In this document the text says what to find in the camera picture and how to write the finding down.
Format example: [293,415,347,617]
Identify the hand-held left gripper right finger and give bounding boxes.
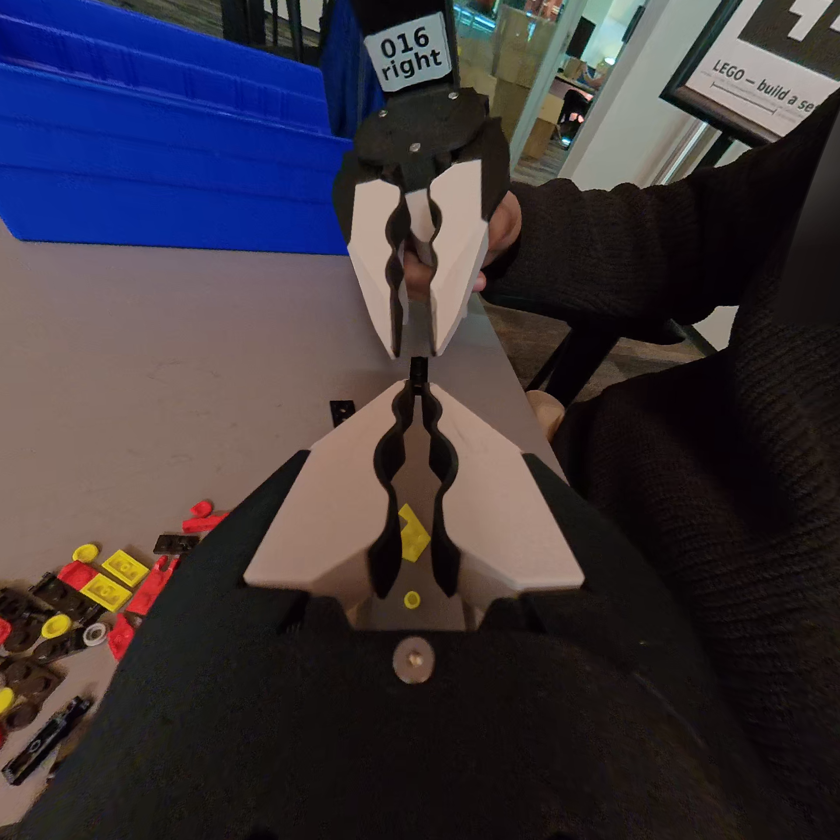
[420,382,585,624]

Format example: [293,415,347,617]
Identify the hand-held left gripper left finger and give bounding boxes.
[243,381,417,624]

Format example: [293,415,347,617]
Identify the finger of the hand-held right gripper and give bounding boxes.
[349,178,413,360]
[420,159,490,357]

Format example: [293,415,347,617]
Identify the pile of lego pieces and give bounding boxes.
[0,500,231,788]

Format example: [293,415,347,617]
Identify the person's right forearm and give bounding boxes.
[486,85,840,345]

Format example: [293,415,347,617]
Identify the yellow lego wedge plate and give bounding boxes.
[398,503,432,563]

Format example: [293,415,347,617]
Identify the person's right hand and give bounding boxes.
[474,193,524,294]

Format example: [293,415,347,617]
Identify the blue fabric banner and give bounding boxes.
[320,0,386,140]

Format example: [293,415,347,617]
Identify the cardboard boxes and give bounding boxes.
[489,3,572,161]

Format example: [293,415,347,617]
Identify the person's leg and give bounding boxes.
[527,390,567,442]

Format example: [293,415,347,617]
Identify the black table leg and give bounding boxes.
[525,320,686,409]

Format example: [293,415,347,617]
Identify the plain blue plastic bin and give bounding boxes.
[0,0,355,258]

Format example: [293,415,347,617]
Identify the black framed wall sign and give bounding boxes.
[659,0,840,147]

